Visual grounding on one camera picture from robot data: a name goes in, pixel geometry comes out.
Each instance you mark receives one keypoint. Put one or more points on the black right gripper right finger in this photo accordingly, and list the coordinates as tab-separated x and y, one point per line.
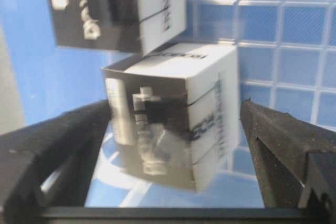
294	161

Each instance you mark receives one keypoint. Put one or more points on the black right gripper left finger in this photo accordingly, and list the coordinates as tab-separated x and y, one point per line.
51	163

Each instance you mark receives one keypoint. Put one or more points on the clear plastic storage case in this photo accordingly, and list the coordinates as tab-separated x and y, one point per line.
286	53

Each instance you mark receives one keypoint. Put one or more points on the black box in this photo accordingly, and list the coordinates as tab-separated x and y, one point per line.
135	26
175	113

